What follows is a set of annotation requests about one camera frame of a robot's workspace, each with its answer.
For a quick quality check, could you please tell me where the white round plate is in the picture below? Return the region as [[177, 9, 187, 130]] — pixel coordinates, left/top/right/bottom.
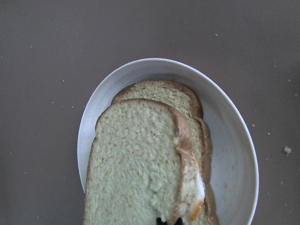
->
[[77, 58, 259, 225]]

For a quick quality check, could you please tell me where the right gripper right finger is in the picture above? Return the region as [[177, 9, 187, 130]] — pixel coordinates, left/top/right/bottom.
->
[[174, 218, 183, 225]]

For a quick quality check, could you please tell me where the fried egg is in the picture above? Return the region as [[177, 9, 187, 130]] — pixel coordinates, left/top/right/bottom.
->
[[187, 153, 207, 222]]

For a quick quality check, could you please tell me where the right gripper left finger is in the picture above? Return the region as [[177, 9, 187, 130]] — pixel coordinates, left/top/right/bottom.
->
[[156, 218, 167, 225]]

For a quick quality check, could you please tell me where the bread slice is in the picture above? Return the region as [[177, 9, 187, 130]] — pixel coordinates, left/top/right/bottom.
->
[[112, 80, 219, 225], [83, 98, 193, 225]]

